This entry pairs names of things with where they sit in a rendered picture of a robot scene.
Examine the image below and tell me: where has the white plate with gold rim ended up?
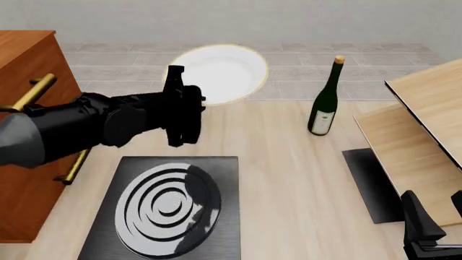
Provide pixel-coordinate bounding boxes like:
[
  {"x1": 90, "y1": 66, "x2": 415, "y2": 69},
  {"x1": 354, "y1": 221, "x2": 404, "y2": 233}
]
[{"x1": 173, "y1": 43, "x2": 270, "y2": 106}]

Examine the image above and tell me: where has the dark green wine bottle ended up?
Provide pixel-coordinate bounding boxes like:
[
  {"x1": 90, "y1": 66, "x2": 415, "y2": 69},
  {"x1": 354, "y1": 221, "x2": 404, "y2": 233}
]
[{"x1": 307, "y1": 55, "x2": 347, "y2": 137}]

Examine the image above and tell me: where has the flat black stove plate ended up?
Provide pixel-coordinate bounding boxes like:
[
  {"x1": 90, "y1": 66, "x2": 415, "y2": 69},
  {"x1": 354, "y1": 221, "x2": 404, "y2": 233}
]
[{"x1": 77, "y1": 155, "x2": 242, "y2": 260}]

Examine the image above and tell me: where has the pale wooden shelf rack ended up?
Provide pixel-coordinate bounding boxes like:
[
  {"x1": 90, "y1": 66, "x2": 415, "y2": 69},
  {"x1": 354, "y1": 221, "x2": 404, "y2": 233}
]
[{"x1": 341, "y1": 57, "x2": 462, "y2": 229}]

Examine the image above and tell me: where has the red-brown wooden cabinet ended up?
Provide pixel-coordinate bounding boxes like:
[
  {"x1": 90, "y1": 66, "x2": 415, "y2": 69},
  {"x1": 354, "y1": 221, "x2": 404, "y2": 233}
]
[{"x1": 0, "y1": 30, "x2": 83, "y2": 244}]

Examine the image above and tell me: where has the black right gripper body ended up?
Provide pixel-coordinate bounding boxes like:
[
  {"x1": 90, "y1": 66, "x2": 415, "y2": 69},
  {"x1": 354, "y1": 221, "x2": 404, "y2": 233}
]
[{"x1": 403, "y1": 238, "x2": 462, "y2": 260}]

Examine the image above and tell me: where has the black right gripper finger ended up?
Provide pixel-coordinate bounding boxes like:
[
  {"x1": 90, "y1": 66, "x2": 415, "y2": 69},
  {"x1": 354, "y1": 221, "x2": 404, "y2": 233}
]
[
  {"x1": 450, "y1": 189, "x2": 462, "y2": 218},
  {"x1": 401, "y1": 189, "x2": 448, "y2": 243}
]

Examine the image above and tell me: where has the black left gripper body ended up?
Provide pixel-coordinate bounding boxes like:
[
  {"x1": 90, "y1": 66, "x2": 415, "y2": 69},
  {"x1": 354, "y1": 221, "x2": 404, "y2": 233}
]
[{"x1": 161, "y1": 64, "x2": 188, "y2": 148}]

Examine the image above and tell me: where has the brass drawer handle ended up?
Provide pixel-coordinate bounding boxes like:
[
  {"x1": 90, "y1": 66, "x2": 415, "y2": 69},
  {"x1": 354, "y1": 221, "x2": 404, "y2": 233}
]
[
  {"x1": 53, "y1": 147, "x2": 92, "y2": 186},
  {"x1": 0, "y1": 73, "x2": 58, "y2": 113}
]

